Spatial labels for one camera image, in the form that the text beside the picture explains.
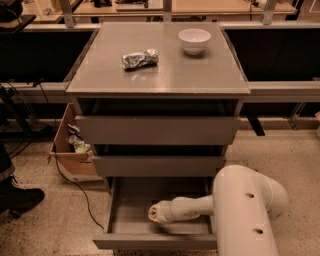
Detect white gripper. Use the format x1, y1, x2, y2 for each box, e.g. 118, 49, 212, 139
148, 201, 175, 223

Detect grey bottom drawer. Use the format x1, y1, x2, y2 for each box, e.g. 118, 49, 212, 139
94, 177, 217, 250

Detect grey drawer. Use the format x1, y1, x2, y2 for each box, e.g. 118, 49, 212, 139
94, 177, 217, 250
76, 115, 240, 146
93, 156, 225, 177

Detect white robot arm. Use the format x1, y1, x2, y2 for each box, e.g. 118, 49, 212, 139
148, 165, 289, 256

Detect grey middle drawer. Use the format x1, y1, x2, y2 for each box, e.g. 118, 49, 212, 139
93, 156, 225, 177

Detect grey top drawer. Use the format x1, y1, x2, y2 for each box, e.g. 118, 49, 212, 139
76, 115, 240, 146

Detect grey drawer cabinet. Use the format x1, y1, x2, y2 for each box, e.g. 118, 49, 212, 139
65, 21, 251, 204

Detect cardboard box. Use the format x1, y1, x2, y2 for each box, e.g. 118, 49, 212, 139
50, 103, 97, 180

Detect crumpled snack packets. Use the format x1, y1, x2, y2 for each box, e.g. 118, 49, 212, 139
67, 124, 91, 153

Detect black shoe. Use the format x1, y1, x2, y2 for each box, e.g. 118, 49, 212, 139
0, 177, 45, 218

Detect crumpled silver foil bag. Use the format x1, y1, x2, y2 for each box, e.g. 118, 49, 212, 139
121, 49, 159, 70

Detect white ceramic bowl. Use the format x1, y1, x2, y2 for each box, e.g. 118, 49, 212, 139
178, 28, 211, 55

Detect wooden background desk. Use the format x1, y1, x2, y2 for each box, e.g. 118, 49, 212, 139
19, 0, 298, 24

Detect black floor cable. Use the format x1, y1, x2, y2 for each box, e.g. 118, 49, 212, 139
32, 78, 105, 231

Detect grey metal rail frame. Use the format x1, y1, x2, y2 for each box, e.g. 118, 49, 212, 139
0, 21, 320, 104

